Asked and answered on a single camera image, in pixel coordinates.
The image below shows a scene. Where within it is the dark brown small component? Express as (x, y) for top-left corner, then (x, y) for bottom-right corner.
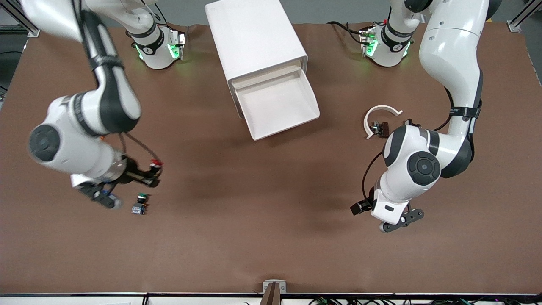
(370, 121), (390, 139)

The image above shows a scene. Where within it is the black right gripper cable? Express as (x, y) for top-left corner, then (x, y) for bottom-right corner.
(118, 132), (160, 166)

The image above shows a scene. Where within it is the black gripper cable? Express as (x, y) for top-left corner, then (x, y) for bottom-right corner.
(361, 152), (387, 200)
(118, 132), (160, 166)

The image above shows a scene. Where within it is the green push button switch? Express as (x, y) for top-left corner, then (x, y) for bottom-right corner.
(130, 193), (150, 215)

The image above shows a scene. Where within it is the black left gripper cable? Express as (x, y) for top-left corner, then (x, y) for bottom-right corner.
(361, 152), (387, 200)

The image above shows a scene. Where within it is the white curved plastic ring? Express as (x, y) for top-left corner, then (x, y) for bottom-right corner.
(363, 105), (404, 140)

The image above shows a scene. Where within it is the black cable bundle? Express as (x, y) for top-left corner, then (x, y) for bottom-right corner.
(307, 297), (481, 305)

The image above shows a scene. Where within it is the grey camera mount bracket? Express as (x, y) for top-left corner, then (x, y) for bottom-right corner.
(260, 280), (287, 305)

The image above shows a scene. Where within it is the white table edge rail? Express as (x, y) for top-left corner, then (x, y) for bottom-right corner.
(0, 292), (542, 305)

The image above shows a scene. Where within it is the aluminium frame post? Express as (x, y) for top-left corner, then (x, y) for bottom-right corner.
(0, 0), (41, 38)
(506, 0), (535, 33)

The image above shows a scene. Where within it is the black base cable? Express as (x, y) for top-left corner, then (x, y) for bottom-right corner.
(327, 20), (369, 45)

